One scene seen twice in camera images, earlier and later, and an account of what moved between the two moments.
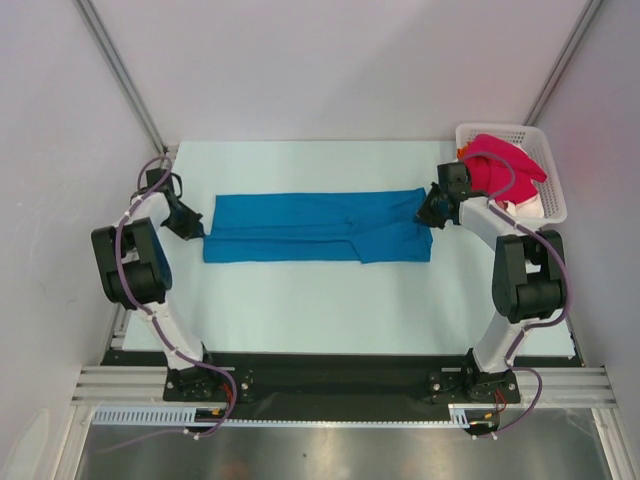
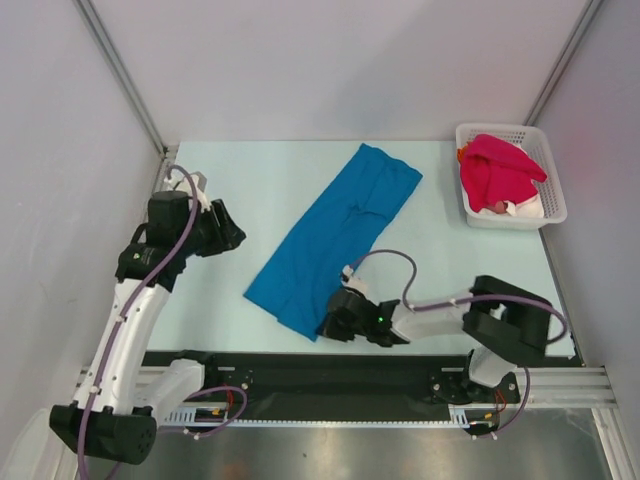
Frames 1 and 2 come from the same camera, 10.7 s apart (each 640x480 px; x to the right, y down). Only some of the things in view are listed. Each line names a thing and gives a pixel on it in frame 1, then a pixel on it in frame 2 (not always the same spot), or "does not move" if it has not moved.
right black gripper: (424, 213) → (330, 329)
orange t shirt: (462, 151) does not move
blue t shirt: (373, 227) → (329, 236)
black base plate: (341, 384) does not move
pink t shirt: (490, 175) does not move
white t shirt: (532, 208) does not move
